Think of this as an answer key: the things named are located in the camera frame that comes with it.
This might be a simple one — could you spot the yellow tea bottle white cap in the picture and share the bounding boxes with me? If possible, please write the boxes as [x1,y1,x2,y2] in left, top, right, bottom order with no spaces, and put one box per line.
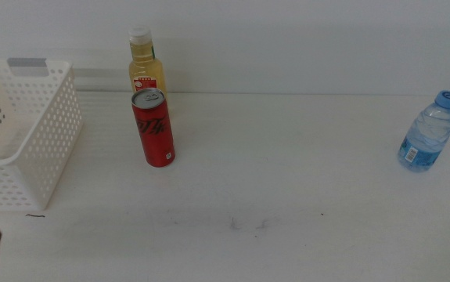
[128,25,168,119]

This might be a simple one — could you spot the clear water bottle blue cap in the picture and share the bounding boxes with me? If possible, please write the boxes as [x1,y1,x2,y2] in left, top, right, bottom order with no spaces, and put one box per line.
[397,89,450,172]

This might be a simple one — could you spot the red cola can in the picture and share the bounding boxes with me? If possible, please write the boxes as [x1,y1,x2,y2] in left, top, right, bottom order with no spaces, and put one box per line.
[131,87,176,168]

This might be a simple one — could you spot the white perforated plastic basket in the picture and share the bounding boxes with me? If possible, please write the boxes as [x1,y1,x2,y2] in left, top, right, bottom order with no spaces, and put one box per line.
[0,59,85,212]

